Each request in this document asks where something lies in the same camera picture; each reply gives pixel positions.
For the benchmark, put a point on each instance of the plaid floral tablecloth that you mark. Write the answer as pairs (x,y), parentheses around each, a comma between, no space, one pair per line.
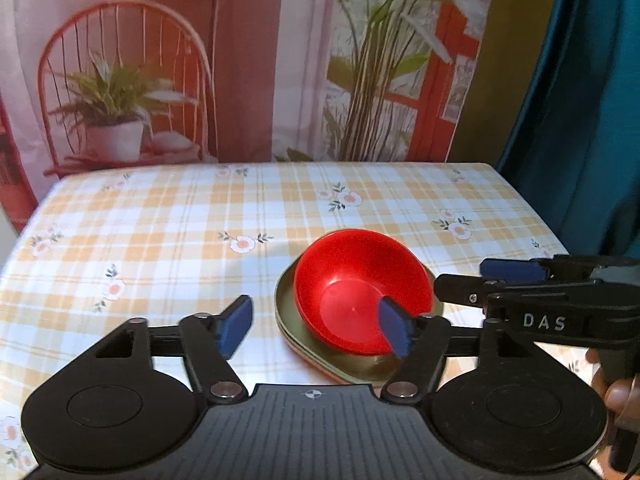
(175,230)

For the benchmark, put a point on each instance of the red bowl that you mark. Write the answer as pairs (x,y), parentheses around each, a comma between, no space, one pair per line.
(350,270)

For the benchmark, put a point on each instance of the green plate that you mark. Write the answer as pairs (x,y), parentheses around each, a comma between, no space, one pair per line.
(285,300)
(300,352)

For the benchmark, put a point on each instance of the teal curtain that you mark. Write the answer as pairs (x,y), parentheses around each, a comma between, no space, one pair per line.
(590,110)

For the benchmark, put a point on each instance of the printed backdrop cloth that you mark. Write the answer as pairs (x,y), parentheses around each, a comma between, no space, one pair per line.
(260,60)

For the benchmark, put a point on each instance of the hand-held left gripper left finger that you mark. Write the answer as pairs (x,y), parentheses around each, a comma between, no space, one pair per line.
(235,330)

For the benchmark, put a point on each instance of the person's right hand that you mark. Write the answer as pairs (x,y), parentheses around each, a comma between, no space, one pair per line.
(617,395)

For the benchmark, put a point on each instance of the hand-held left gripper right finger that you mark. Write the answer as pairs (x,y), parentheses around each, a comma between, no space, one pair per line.
(395,330)

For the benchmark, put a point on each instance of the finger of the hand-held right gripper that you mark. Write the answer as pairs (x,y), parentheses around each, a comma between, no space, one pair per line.
(515,270)
(505,307)

